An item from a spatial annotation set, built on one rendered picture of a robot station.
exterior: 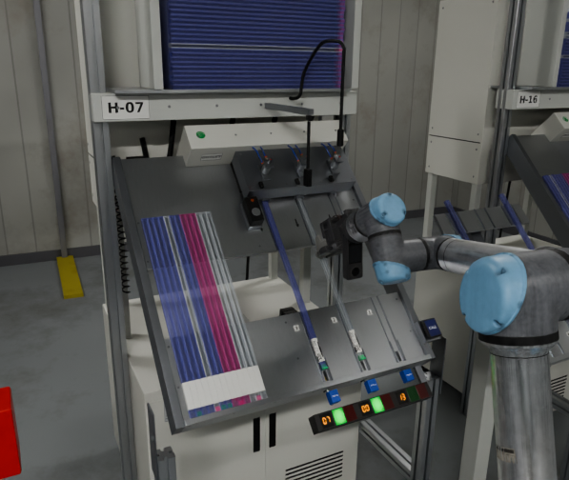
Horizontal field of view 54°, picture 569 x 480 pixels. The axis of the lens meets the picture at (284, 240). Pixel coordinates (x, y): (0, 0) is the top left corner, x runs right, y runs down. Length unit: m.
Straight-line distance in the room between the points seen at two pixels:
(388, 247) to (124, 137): 0.84
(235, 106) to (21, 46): 3.01
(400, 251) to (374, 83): 4.17
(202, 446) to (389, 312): 0.66
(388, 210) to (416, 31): 4.43
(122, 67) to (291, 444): 1.23
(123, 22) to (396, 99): 4.06
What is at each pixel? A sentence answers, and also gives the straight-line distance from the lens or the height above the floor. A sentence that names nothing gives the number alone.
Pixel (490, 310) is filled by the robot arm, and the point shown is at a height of 1.11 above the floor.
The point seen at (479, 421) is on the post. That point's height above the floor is 0.40.
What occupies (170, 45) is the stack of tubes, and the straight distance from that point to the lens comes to 1.51.
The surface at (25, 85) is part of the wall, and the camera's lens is 4.45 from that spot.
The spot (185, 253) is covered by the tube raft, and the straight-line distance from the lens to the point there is 1.40.
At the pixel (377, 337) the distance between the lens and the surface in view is 1.49.
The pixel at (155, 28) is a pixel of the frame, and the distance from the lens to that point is 1.48.
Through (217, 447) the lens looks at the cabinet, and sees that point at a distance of 1.74.
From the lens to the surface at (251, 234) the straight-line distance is 1.49.
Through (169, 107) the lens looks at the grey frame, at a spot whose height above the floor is 1.34.
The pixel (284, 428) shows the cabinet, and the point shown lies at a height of 0.38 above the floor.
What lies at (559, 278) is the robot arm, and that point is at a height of 1.15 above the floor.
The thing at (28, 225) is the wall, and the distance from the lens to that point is 4.60.
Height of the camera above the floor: 1.45
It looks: 17 degrees down
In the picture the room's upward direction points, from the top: 1 degrees clockwise
